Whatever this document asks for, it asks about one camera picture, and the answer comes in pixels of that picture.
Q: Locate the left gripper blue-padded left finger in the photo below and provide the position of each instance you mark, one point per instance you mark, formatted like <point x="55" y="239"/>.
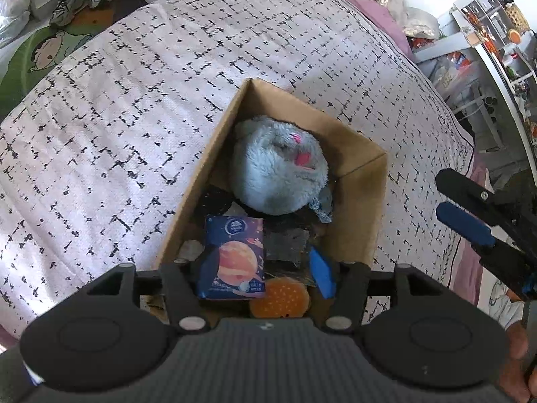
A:
<point x="184" y="312"/>

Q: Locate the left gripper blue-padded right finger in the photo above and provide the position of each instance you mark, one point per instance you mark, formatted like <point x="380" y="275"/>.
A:
<point x="343" y="290"/>

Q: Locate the green cartoon floor mat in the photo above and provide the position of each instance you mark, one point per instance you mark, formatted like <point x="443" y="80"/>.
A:
<point x="44" y="49"/>

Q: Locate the burger plush toy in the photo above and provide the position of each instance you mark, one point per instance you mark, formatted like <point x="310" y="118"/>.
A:
<point x="284" y="297"/>

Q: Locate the patterned white bed cover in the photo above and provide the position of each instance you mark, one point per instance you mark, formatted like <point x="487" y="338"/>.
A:
<point x="95" y="159"/>

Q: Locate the grey cloth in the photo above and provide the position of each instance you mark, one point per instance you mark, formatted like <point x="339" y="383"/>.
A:
<point x="289" y="247"/>

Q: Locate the white plastic bag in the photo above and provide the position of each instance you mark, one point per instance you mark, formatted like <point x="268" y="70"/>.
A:
<point x="15" y="15"/>

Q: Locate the open cardboard box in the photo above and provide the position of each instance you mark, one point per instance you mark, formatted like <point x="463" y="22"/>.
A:
<point x="358" y="165"/>

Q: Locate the blue tissue pack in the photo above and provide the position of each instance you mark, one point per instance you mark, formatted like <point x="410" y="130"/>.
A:
<point x="232" y="266"/>

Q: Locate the desktop drawer organizer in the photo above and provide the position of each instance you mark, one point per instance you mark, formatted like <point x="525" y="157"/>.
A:
<point x="495" y="20"/>

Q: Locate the grey pink plush ball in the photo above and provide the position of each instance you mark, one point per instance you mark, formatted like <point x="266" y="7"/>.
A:
<point x="276" y="168"/>

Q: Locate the person's right hand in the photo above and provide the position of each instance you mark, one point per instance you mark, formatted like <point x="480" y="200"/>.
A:
<point x="512" y="378"/>

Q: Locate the blue fluffy cloth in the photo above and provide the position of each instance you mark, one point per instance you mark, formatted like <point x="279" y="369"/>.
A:
<point x="322" y="205"/>

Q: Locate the white desk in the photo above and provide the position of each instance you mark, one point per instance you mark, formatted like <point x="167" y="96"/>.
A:
<point x="505" y="71"/>

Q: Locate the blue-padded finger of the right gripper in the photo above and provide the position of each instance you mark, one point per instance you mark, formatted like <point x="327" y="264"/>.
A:
<point x="470" y="226"/>
<point x="474" y="192"/>

